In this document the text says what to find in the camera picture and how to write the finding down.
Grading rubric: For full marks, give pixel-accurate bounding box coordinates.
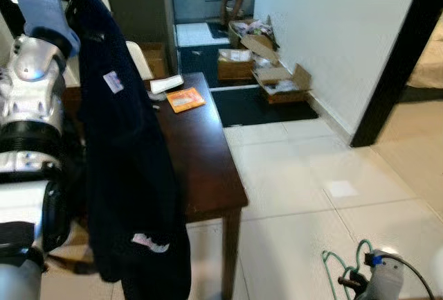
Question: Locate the dark brown wooden table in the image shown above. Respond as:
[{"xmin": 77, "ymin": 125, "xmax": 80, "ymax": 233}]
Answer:
[{"xmin": 62, "ymin": 71, "xmax": 250, "ymax": 300}]

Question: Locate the teal plastic hanger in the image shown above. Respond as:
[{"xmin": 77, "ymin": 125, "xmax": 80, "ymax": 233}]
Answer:
[{"xmin": 321, "ymin": 239, "xmax": 376, "ymax": 300}]

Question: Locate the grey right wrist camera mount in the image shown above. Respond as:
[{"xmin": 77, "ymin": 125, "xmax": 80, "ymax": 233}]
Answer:
[{"xmin": 363, "ymin": 248, "xmax": 406, "ymax": 300}]

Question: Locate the white flat packet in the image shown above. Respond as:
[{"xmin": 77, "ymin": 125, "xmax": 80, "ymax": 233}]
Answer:
[{"xmin": 150, "ymin": 73, "xmax": 185, "ymax": 95}]

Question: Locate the dark floor mat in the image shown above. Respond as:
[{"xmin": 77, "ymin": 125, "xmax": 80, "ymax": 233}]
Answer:
[{"xmin": 211, "ymin": 85, "xmax": 320, "ymax": 128}]

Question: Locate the cream plastic chair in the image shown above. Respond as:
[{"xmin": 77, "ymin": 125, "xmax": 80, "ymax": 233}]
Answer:
[{"xmin": 125, "ymin": 40, "xmax": 156, "ymax": 81}]

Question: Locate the orange packet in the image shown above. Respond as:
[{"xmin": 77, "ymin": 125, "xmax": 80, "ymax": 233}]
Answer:
[{"xmin": 166, "ymin": 87, "xmax": 207, "ymax": 114}]

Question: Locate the navy blue shirt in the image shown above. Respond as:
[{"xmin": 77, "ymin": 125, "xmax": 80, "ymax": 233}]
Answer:
[{"xmin": 62, "ymin": 0, "xmax": 193, "ymax": 300}]

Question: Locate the open cardboard box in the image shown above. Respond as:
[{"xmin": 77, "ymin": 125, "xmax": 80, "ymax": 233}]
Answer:
[
  {"xmin": 228, "ymin": 17, "xmax": 281, "ymax": 65},
  {"xmin": 217, "ymin": 48, "xmax": 255, "ymax": 81},
  {"xmin": 251, "ymin": 61, "xmax": 314, "ymax": 105}
]

